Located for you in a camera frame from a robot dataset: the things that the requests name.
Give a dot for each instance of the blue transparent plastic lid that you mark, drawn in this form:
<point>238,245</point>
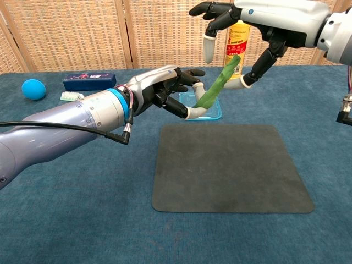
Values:
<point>216,111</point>

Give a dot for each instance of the blue ball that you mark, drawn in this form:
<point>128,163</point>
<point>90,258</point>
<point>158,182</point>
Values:
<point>33,89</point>

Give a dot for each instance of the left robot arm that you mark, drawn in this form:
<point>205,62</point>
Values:
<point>55,137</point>

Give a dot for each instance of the green rubbery toy strip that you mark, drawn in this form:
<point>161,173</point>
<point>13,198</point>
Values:
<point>214,88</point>

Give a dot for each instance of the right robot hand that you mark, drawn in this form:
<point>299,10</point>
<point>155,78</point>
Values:
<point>280,19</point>

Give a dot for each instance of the blue table cloth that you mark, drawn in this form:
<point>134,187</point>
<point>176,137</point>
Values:
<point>82,220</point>

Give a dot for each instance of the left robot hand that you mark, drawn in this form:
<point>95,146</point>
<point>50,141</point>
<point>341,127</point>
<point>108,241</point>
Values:
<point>154,88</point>

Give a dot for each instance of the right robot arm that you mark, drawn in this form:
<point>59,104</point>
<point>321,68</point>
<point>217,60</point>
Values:
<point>339,35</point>

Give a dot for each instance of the dark grey square mat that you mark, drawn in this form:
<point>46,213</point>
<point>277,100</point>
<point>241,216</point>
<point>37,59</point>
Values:
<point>228,170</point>

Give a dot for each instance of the light green brush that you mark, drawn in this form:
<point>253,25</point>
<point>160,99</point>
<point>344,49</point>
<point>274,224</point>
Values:
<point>70,96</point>

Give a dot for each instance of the yellow bottle green cap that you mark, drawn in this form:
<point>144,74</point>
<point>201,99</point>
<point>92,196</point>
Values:
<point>237,41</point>

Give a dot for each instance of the dark blue rectangular box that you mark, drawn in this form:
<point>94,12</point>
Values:
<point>88,82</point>

